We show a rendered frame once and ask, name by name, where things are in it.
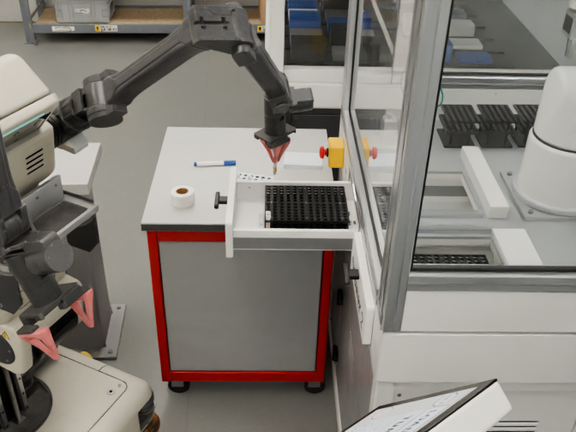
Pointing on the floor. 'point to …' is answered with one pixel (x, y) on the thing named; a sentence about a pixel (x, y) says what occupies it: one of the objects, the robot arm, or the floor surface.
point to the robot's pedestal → (89, 263)
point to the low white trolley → (232, 270)
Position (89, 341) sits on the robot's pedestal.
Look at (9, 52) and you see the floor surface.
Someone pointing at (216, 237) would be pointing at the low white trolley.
